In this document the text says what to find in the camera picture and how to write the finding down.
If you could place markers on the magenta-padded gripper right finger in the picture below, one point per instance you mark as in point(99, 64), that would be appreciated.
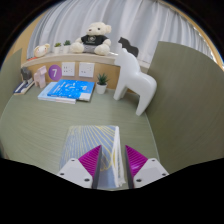
point(150, 170)

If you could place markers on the bright blue book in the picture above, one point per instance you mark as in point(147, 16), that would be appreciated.
point(71, 88)

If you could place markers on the wooden back ledge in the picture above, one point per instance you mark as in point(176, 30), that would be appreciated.
point(66, 57)

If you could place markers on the cream plush animal toy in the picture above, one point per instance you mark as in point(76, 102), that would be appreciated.
point(41, 51)

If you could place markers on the cream teddy bear black shirt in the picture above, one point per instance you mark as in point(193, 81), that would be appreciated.
point(91, 40)

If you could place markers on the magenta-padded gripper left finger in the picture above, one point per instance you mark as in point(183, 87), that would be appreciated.
point(75, 171)

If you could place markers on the green desk partition panel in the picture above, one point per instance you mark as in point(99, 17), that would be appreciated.
point(188, 106)
point(10, 80)

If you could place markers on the blue towel with yellow leaf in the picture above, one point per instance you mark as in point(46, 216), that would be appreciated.
point(86, 140)

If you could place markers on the small potted plant white pot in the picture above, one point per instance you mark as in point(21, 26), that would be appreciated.
point(66, 48)
point(57, 49)
point(101, 88)

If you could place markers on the white wall socket plate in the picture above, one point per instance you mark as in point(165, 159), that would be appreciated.
point(68, 69)
point(86, 70)

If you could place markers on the white pleated curtain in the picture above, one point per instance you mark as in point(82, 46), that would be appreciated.
point(140, 20)

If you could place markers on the small black horse figurine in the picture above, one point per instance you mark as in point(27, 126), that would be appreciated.
point(128, 46)

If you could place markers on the large white horse figurine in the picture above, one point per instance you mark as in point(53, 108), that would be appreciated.
point(135, 80)

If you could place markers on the pink horse figurine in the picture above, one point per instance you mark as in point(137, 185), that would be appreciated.
point(40, 77)

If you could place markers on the round purple number sign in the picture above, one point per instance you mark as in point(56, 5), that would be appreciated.
point(55, 72)

